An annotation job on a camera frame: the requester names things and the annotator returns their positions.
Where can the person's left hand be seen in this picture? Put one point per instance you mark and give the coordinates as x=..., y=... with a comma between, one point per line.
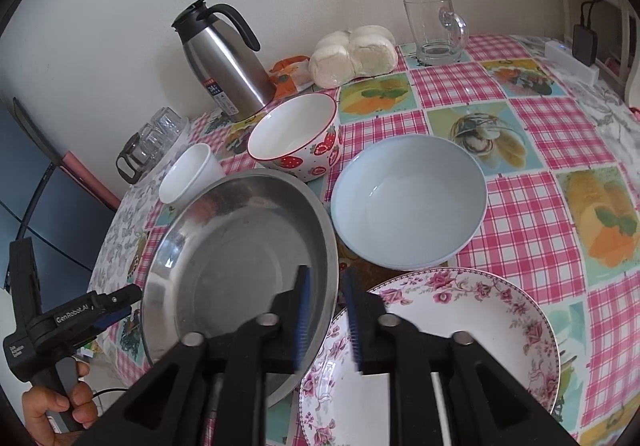
x=40, y=411

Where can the blue cabinet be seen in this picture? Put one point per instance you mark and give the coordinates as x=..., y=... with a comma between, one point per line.
x=65, y=211

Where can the strawberry print bowl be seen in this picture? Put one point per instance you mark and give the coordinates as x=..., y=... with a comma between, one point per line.
x=295, y=136

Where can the pink floral plate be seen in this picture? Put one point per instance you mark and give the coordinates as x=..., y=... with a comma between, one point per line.
x=465, y=321

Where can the stainless steel thermos jug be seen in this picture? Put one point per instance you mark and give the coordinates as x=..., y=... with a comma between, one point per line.
x=225, y=61

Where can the bag of steamed buns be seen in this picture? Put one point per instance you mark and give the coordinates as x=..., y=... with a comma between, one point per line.
x=350, y=56

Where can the white power strip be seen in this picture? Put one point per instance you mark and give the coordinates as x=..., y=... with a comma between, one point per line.
x=565, y=59

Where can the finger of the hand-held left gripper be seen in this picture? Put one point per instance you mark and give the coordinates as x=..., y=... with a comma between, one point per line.
x=125, y=295
x=114, y=317

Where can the clear glass mug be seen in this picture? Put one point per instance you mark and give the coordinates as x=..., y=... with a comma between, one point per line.
x=432, y=31

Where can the stainless steel plate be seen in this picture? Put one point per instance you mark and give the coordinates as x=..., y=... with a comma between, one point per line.
x=225, y=246

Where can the orange snack packet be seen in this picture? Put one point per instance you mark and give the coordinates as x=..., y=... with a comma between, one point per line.
x=290, y=74

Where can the white bowl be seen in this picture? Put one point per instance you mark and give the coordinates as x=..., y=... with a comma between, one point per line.
x=187, y=176

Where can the pink checkered tablecloth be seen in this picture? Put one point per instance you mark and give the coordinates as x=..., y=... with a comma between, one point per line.
x=530, y=226

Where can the light blue bowl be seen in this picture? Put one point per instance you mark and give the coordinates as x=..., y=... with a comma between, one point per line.
x=407, y=206

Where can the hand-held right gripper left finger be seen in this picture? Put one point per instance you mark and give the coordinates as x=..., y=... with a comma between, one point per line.
x=302, y=311

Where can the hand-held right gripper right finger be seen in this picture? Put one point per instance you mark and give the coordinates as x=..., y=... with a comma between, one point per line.
x=351, y=316

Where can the black charger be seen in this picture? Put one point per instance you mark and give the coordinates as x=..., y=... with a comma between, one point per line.
x=585, y=44

